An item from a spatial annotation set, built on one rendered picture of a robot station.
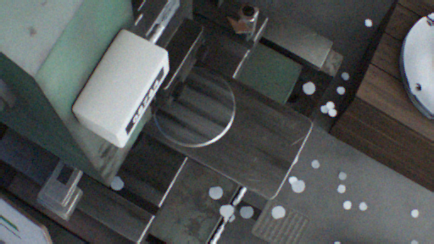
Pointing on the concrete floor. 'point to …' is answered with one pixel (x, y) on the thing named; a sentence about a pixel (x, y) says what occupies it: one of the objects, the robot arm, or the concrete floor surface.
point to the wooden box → (388, 102)
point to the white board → (20, 225)
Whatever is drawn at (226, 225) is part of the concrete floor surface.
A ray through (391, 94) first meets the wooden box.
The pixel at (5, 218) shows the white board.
